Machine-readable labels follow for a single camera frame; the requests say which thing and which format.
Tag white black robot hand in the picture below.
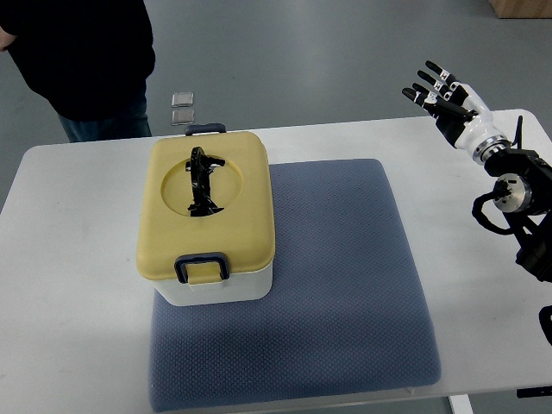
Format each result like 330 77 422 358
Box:
402 60 511 165

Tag yellow storage box lid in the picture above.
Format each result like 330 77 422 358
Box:
136 132 275 282

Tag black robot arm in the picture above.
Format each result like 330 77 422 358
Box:
472 116 551 282

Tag cardboard box corner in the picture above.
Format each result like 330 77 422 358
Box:
488 0 551 19

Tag white storage box base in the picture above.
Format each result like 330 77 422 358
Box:
153 262 273 306

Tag blue grey cushion mat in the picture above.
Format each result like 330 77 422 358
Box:
149 159 441 411

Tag upper metal floor plate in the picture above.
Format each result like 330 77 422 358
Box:
172 91 194 108

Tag white table leg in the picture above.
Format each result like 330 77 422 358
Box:
448 394 474 414

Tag person in dark clothes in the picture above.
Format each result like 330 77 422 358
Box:
1 1 155 142

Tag black table edge bracket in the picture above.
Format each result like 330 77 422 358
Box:
516 386 552 398

